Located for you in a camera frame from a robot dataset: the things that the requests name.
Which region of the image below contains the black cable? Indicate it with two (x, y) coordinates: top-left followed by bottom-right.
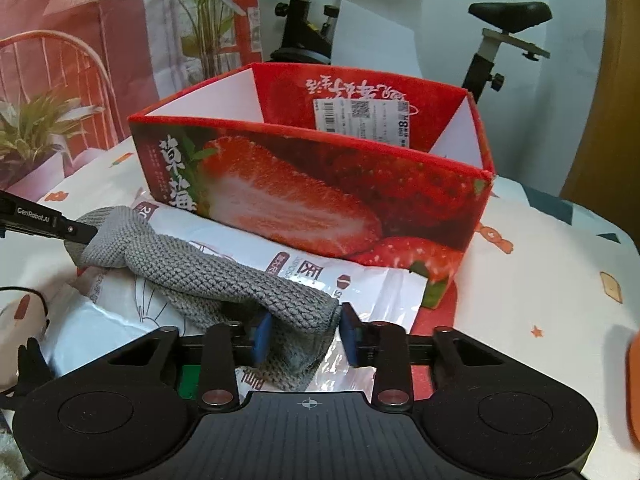
(0, 285), (52, 331)

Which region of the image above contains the white board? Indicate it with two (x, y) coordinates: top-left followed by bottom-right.
(331, 0), (427, 82)

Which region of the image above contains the printed plant wall cloth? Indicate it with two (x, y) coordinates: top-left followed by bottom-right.
(0, 0), (264, 203)

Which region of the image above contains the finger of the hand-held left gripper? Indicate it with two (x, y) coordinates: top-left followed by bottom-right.
(0, 191), (99, 241)

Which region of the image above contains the white plastic packet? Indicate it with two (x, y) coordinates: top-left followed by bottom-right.
(40, 187), (431, 401)

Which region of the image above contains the red strawberry print box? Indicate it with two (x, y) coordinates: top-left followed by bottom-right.
(127, 62), (497, 311)

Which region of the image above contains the grey knitted cloth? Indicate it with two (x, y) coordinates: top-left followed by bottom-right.
(65, 205), (344, 393)

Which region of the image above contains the black object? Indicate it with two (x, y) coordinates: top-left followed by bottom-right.
(0, 337), (55, 403)

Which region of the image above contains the black exercise bike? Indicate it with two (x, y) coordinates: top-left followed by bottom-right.
(270, 0), (554, 106)

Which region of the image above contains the wooden door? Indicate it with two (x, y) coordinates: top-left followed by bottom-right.
(559, 0), (640, 253)

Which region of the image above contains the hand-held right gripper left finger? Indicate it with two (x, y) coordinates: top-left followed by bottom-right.
(105, 311), (274, 411)

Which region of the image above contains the orange round object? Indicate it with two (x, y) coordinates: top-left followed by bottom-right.
(624, 330), (640, 453)

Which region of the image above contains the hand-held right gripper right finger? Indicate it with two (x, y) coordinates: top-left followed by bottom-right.
(339, 305), (522, 411)

